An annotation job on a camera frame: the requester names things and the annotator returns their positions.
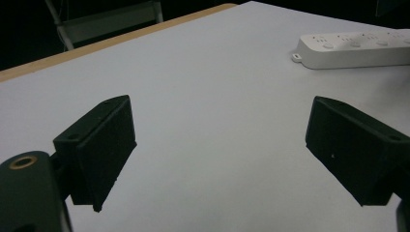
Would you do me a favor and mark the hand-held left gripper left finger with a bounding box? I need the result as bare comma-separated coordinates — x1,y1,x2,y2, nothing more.
52,94,138,213

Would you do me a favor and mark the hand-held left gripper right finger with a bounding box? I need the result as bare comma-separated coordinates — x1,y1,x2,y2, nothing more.
305,95,410,207

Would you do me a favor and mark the white power strip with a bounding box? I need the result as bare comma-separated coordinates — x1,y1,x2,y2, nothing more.
291,28,410,71

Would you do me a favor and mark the metal stand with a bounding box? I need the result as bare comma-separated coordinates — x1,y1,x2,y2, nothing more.
44,0,164,52

